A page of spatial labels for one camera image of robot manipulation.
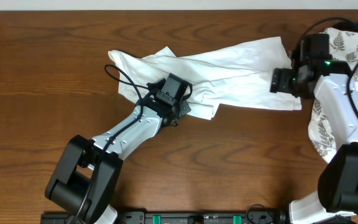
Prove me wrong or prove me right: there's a white t-shirt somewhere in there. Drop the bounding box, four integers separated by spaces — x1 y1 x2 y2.
108 37 301 120

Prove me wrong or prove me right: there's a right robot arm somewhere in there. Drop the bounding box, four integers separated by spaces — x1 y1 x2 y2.
270 60 358 223

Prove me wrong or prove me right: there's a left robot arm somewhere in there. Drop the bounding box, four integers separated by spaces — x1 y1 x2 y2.
45 75 193 223

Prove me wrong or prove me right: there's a fern print cloth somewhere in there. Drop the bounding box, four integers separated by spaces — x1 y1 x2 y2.
308 27 358 162

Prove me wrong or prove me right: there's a black garment under pile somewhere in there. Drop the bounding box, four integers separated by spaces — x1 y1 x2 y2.
334 20 358 34

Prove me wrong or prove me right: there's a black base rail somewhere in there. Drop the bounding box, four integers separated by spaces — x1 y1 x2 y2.
40 210 288 224

